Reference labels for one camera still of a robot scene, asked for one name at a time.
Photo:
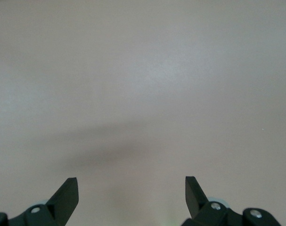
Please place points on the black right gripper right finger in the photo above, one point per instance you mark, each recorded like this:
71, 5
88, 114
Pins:
204, 212

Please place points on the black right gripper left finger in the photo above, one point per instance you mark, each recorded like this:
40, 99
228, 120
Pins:
51, 212

